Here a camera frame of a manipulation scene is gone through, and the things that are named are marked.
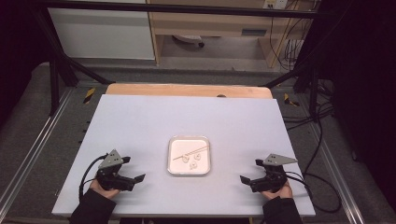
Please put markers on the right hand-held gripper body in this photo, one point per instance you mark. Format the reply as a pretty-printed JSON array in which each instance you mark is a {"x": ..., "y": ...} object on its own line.
[{"x": 274, "y": 182}]

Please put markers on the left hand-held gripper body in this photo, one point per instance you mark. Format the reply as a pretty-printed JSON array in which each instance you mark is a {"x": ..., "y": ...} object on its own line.
[{"x": 110, "y": 160}]

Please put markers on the white square metal tray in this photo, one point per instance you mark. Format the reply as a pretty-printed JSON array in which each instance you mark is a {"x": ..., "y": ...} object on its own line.
[{"x": 179, "y": 168}]

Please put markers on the thin metal rod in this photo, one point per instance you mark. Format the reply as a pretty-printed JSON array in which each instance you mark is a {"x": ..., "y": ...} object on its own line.
[{"x": 200, "y": 150}]

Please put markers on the person's right hand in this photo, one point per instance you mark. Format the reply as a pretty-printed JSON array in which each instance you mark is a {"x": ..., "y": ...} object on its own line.
[{"x": 280, "y": 194}]

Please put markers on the person's left hand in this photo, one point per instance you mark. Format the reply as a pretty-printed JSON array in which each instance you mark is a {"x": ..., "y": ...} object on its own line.
[{"x": 104, "y": 193}]

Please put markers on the yellow black floor tape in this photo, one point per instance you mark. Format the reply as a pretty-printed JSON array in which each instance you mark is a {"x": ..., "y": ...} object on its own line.
[
  {"x": 89, "y": 95},
  {"x": 291, "y": 100}
]

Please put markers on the white table board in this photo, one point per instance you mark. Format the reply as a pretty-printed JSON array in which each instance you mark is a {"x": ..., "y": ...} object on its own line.
[{"x": 186, "y": 118}]

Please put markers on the wooden table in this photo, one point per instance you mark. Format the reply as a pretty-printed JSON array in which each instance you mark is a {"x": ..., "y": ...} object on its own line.
[{"x": 186, "y": 90}]

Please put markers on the dark curtain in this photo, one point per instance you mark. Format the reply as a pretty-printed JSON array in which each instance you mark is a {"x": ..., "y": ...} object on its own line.
[
  {"x": 18, "y": 46},
  {"x": 364, "y": 93}
]

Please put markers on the white cabinet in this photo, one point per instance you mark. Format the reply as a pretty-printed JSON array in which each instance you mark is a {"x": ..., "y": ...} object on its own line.
[{"x": 102, "y": 34}]

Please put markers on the white chair base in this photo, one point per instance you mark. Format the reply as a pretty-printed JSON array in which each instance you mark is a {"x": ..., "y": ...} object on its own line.
[{"x": 188, "y": 39}]

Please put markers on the light wooden desk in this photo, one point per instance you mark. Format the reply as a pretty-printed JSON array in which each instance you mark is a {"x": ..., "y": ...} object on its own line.
[{"x": 211, "y": 23}]

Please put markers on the aluminium floor rail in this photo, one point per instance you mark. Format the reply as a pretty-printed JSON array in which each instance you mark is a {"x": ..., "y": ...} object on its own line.
[
  {"x": 339, "y": 177},
  {"x": 34, "y": 146}
]

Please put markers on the white wall socket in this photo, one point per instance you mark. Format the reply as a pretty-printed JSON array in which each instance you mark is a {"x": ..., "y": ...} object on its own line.
[{"x": 275, "y": 3}]

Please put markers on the black metal frame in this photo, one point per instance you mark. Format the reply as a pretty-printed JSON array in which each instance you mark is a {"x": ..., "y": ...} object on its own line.
[{"x": 186, "y": 8}]

